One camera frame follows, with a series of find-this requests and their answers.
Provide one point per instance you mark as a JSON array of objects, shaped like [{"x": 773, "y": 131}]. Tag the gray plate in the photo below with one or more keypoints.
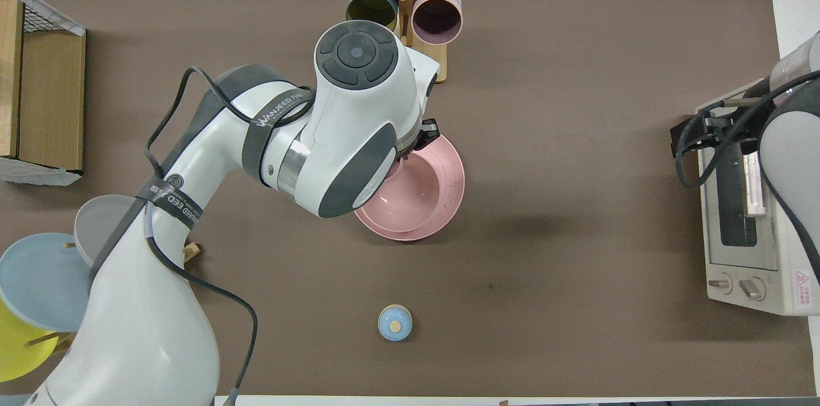
[{"x": 96, "y": 220}]

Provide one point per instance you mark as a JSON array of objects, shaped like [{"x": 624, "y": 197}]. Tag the brown table mat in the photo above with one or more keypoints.
[{"x": 576, "y": 233}]

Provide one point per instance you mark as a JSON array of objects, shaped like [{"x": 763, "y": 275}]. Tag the white toaster oven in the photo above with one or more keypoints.
[{"x": 788, "y": 265}]

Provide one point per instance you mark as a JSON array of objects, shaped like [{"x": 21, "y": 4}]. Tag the pink bowl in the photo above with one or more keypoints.
[{"x": 410, "y": 201}]

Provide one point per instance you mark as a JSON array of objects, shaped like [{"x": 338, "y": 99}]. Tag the small blue lidded jar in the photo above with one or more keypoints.
[{"x": 394, "y": 323}]

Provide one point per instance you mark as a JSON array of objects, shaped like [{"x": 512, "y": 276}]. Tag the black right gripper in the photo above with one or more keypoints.
[{"x": 737, "y": 114}]

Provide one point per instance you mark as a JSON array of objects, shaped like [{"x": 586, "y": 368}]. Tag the light blue plate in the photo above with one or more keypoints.
[{"x": 38, "y": 278}]

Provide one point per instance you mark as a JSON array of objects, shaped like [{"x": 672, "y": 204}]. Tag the yellow plate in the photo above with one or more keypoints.
[{"x": 19, "y": 355}]

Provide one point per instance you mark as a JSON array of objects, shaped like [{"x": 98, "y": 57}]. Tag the wooden plate rack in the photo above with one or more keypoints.
[{"x": 191, "y": 252}]

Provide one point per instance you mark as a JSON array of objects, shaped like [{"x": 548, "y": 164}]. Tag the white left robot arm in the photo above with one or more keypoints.
[{"x": 160, "y": 342}]

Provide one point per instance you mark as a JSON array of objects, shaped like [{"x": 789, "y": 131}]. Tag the pink mug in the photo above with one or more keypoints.
[{"x": 437, "y": 18}]

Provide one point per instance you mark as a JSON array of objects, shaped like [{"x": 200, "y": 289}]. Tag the pink plate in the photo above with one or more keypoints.
[{"x": 451, "y": 175}]

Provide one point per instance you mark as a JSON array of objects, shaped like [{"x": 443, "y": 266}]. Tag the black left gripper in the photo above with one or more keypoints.
[{"x": 429, "y": 134}]

